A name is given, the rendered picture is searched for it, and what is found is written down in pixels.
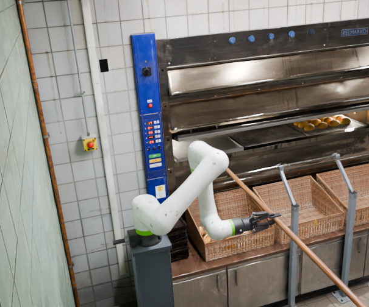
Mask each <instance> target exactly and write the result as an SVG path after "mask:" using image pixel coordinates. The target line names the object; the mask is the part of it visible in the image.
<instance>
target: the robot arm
mask: <svg viewBox="0 0 369 307"><path fill-rule="evenodd" d="M187 156H188V161H189V165H190V169H191V172H192V174H191V175H190V176H189V177H188V178H187V179H186V181H185V182H183V184H181V186H180V187H179V188H178V189H177V190H176V191H175V192H174V193H172V195H170V196H169V198H167V199H166V200H165V201H164V202H163V203H162V204H160V203H159V202H158V200H157V199H156V198H155V197H154V196H152V195H149V194H143V195H140V196H137V197H135V198H134V199H133V201H132V212H133V218H134V227H135V229H132V230H127V236H125V237H124V239H119V240H115V241H113V245H116V244H121V243H125V244H129V245H130V247H131V248H136V246H140V247H152V246H155V245H157V244H159V243H160V242H161V241H162V235H166V234H167V233H169V232H170V231H171V229H172V228H173V227H174V225H175V224H176V222H177V221H178V220H179V218H180V217H181V216H182V214H183V213H184V211H185V210H186V209H187V208H188V207H189V206H190V204H191V203H192V202H193V201H194V200H195V199H196V198H197V197H198V201H199V212H200V221H201V223H202V225H203V226H204V228H205V229H206V231H207V233H208V235H209V237H210V238H211V239H213V240H215V241H220V240H222V239H224V238H227V237H230V236H235V235H240V234H243V232H245V231H250V230H251V232H252V233H253V234H255V233H257V232H258V231H262V230H266V229H268V228H269V226H270V225H273V224H274V223H275V221H274V220H268V222H259V221H261V220H263V219H266V218H268V217H269V218H270V219H271V218H274V217H279V216H281V214H279V213H270V214H269V213H268V212H267V211H261V212H251V214H252V215H251V216H250V217H245V218H242V219H241V218H239V217H238V218H234V219H229V220H225V221H222V220H221V219H220V218H219V216H218V213H217V209H216V206H215V200H214V196H213V185H212V182H213V181H214V180H215V179H216V178H217V177H218V176H219V175H221V174H222V173H223V172H224V171H225V170H226V169H227V167H228V165H229V159H228V157H227V155H226V154H225V153H224V152H223V151H221V150H218V149H215V148H213V147H211V146H209V145H208V144H206V143H205V142H203V141H194V142H192V143H191V144H190V145H189V147H188V149H187ZM256 216H258V217H256ZM258 222H259V223H258ZM256 227H257V228H256Z"/></svg>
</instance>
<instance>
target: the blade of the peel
mask: <svg viewBox="0 0 369 307"><path fill-rule="evenodd" d="M197 141H203V142H205V143H206V144H208V145H209V146H211V147H213V148H215V149H218V150H221V151H223V152H224V153H226V154H227V153H231V152H238V151H242V150H244V147H243V146H241V145H240V144H239V143H237V142H235V141H234V140H233V139H231V138H230V137H228V136H219V137H214V138H207V139H201V140H197ZM192 142H194V141H189V142H185V143H179V144H173V156H174V158H175V159H176V160H177V162H180V161H187V160H188V156H187V149H188V147H189V145H190V144H191V143H192Z"/></svg>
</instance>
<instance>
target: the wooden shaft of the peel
mask: <svg viewBox="0 0 369 307"><path fill-rule="evenodd" d="M225 171H226V172H227V173H228V174H229V175H230V176H231V177H232V178H233V179H234V180H235V181H236V182H237V183H238V184H239V186H240V187H241V188H242V189H243V190H244V191H245V192H246V193H247V194H248V195H249V196H250V197H251V198H252V199H253V200H254V201H255V202H256V203H257V204H258V205H259V206H260V207H261V209H263V210H264V211H267V212H268V213H269V214H270V213H273V212H272V211H271V210H270V209H269V208H268V207H267V206H266V205H265V204H264V203H263V202H262V201H261V200H260V199H259V198H258V197H257V196H256V195H255V194H254V193H253V192H252V191H251V190H250V189H249V188H248V187H247V186H246V185H245V184H244V183H243V182H242V181H241V180H240V179H239V178H238V177H237V176H236V175H235V174H234V173H233V172H232V171H231V170H230V169H229V168H227V169H226V170H225ZM272 220H274V221H275V223H277V224H278V225H279V227H280V228H281V229H282V230H283V231H284V232H285V233H286V234H287V235H288V236H289V237H290V238H291V239H292V240H293V241H294V242H295V243H296V244H297V245H298V246H299V248H300V249H301V250H302V251H303V252H304V253H305V254H306V255H307V256H308V257H309V258H310V259H311V260H312V261H313V262H314V263H315V264H316V265H317V266H318V267H319V268H320V269H321V270H322V271H323V272H324V273H325V274H326V275H327V276H328V277H329V278H330V279H331V280H332V281H333V282H334V283H335V284H336V285H337V286H338V287H339V289H340V290H341V291H342V292H343V293H344V294H345V295H346V296H347V297H348V298H349V299H350V300H351V301H352V302H353V303H354V304H355V305H356V306H357V307H367V306H366V305H365V304H364V303H363V302H362V301H361V300H360V299H359V298H358V297H357V296H356V295H355V294H354V293H353V292H352V291H351V290H350V289H349V288H348V287H347V286H346V285H345V284H344V283H343V282H342V281H341V280H340V279H339V278H338V277H337V276H336V275H335V274H334V273H333V272H332V271H331V270H330V269H329V268H328V267H327V266H326V265H325V264H324V263H323V262H322V261H321V260H320V259H319V258H318V257H317V256H316V255H315V254H314V253H313V252H312V251H311V250H310V249H309V248H308V247H307V246H306V245H305V244H304V243H303V242H302V241H301V240H300V239H299V238H298V237H297V236H296V235H295V234H294V233H293V232H292V231H291V230H290V229H289V228H288V227H287V226H286V225H285V224H284V223H283V222H282V221H281V220H280V219H279V218H278V217H274V218H272Z"/></svg>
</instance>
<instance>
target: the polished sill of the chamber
mask: <svg viewBox="0 0 369 307"><path fill-rule="evenodd" d="M365 132H369V125H366V126H362V127H355V128H351V129H345V130H338V131H334V132H328V133H321V134H317V135H310V136H304V137H300V138H294V139H287V140H283V141H277V142H273V143H266V144H260V145H256V146H249V147H244V150H242V151H238V152H231V153H226V155H227V157H228V158H230V157H236V156H241V155H246V154H253V153H257V152H263V151H267V150H273V149H280V148H283V147H290V146H296V145H300V144H306V143H312V142H316V141H322V140H326V139H333V138H339V137H343V136H349V135H355V134H360V133H365ZM187 165H189V161H188V160H187V161H180V162H177V160H174V167H175V168H177V167H181V166H187Z"/></svg>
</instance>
